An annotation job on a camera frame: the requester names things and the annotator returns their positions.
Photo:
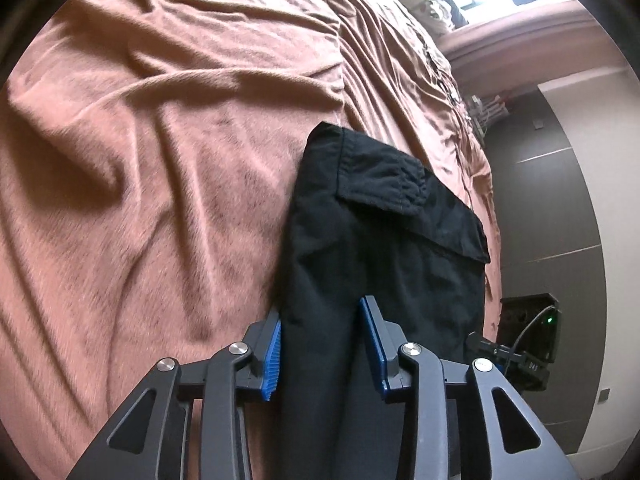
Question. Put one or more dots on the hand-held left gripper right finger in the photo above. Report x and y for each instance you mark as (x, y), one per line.
(372, 345)

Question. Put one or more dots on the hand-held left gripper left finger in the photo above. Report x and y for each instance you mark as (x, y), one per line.
(272, 360)

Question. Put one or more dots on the black pants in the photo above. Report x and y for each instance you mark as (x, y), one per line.
(380, 240)

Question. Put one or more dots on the grey wardrobe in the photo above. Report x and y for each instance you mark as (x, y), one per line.
(550, 210)

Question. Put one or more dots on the white nightstand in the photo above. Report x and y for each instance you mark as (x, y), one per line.
(487, 110)

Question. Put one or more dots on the bed with reddish-brown cover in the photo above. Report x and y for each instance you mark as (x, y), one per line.
(150, 160)

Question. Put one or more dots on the pink curtain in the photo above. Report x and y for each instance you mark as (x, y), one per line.
(525, 30)

